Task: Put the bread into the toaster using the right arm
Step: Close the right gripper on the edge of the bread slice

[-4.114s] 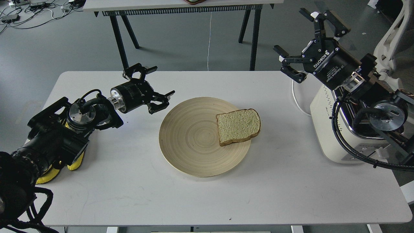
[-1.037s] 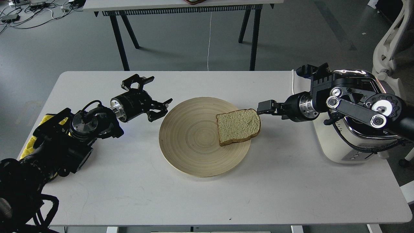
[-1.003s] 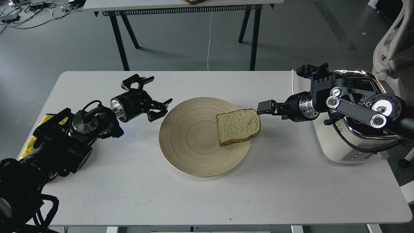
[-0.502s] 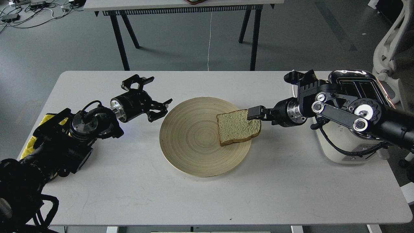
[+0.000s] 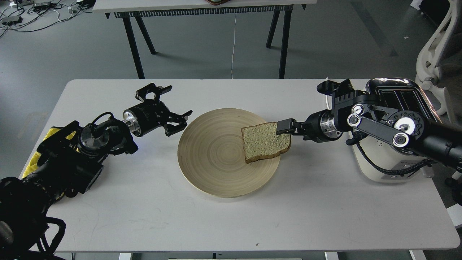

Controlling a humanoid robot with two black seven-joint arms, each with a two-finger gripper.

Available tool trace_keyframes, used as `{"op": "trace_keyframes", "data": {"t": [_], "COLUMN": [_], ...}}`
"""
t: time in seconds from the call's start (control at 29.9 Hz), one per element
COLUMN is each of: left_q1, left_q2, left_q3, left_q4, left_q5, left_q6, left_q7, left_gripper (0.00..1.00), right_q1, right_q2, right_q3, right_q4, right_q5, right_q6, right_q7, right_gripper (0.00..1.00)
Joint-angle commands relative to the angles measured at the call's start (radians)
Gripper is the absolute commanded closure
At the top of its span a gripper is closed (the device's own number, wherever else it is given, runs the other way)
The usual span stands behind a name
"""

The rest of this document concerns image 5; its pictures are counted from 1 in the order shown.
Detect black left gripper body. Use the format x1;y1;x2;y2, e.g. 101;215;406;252
123;100;170;138

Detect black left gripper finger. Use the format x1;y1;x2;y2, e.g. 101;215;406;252
134;83;172;103
163;110;193;137

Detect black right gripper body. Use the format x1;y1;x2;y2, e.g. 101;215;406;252
302;110;343;143

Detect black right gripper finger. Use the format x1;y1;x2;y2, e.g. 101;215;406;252
276;118;307;135

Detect slice of bread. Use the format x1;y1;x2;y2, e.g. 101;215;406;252
241;122;291;164

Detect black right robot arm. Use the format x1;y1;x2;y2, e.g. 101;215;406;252
276;78;462;176

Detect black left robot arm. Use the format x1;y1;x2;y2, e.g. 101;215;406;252
0;83;192;260

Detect cream white toaster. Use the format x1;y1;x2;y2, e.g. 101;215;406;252
353;78;449;183

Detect round bamboo plate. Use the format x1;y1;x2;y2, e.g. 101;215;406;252
178;108;280;199

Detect background table with black legs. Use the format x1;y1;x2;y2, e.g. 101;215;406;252
92;0;317;79

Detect yellow oven mitt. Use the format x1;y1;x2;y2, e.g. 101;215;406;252
20;126;79;179

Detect white office chair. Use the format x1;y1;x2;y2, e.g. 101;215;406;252
415;0;461;123

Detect white hanging cable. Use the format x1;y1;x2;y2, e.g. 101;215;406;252
231;13;237;79

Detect cables and adapters on floor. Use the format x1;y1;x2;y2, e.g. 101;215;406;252
0;0;97;36

